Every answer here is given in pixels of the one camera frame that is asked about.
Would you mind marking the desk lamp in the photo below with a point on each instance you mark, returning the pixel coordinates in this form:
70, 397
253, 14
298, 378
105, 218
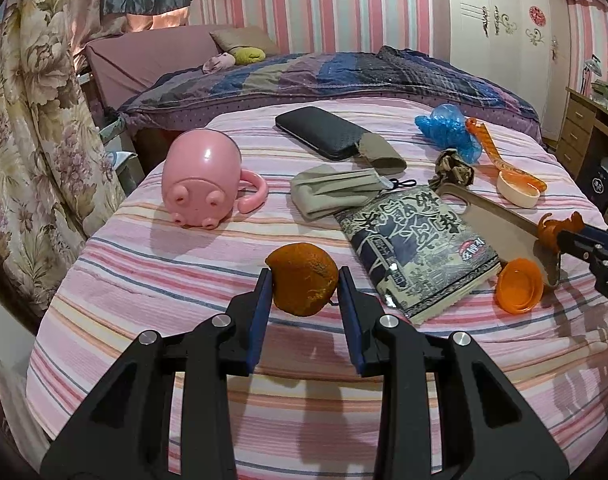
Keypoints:
591, 67

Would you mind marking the white wardrobe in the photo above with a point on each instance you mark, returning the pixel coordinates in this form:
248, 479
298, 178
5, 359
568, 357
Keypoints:
503, 60

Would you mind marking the small khaki sock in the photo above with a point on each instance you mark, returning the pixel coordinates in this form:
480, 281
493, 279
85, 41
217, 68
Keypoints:
381, 157

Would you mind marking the tan pillow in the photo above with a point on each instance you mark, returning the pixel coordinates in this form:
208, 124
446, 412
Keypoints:
246, 39

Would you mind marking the pink plush toy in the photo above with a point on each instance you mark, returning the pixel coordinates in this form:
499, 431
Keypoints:
218, 63

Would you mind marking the orange tangerine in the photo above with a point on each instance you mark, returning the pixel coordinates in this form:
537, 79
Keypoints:
301, 280

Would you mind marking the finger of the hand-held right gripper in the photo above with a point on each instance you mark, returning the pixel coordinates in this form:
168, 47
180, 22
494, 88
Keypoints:
583, 240

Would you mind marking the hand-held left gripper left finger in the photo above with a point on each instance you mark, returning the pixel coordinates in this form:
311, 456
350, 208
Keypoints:
261, 312

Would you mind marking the wooden desk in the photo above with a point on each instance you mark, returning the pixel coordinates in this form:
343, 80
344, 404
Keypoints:
578, 120

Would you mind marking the purple patchwork quilt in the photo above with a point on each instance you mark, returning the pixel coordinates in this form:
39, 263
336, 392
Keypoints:
334, 77

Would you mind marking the tan phone case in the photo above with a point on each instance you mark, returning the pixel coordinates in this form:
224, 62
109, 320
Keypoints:
493, 225

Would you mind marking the black and beige printed packet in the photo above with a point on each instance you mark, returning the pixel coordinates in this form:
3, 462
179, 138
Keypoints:
418, 250

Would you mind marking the pink striped bed sheet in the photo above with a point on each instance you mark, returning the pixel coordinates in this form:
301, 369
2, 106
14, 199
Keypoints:
194, 280

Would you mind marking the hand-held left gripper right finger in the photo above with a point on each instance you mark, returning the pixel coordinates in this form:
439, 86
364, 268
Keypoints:
351, 322

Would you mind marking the yellow plush toy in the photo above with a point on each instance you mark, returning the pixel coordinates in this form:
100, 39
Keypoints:
249, 55

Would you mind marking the mauve headboard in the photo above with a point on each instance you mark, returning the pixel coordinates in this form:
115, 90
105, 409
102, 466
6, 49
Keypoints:
144, 55

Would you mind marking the pink satin curtain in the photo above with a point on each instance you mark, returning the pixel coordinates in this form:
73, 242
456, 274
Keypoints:
154, 20

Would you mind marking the pink pig cup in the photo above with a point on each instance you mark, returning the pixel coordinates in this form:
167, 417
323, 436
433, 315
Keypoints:
199, 165

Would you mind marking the blue plastic bag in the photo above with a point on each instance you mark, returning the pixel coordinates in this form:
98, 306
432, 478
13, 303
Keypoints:
443, 127

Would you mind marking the floral curtain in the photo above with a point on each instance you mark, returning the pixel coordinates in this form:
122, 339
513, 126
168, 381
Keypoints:
39, 135

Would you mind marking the black textured case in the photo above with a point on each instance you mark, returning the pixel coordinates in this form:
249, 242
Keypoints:
319, 130

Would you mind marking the orange plastic lid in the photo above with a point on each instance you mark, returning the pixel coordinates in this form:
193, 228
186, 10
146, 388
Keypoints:
518, 285

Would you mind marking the folded khaki cloth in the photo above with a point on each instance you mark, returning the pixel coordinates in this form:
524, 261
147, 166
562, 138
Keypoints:
329, 190

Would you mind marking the brown paper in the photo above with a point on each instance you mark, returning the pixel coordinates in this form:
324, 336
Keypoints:
451, 170

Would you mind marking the black bag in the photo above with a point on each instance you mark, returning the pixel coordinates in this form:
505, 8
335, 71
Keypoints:
601, 182

